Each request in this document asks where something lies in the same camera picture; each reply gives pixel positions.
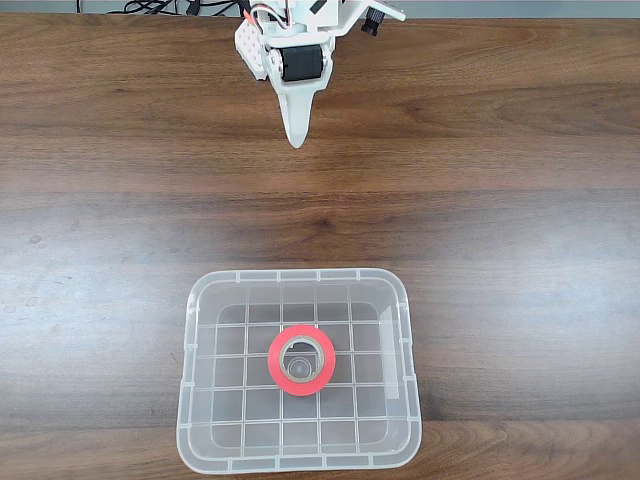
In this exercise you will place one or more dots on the red tape roll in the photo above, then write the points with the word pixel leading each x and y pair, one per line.
pixel 280 375

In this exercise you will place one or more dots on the small camera module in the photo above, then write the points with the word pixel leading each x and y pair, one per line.
pixel 372 20

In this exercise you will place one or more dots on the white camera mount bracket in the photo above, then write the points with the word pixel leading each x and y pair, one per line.
pixel 352 15

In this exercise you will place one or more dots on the clear plastic storage box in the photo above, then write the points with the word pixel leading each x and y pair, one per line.
pixel 225 450

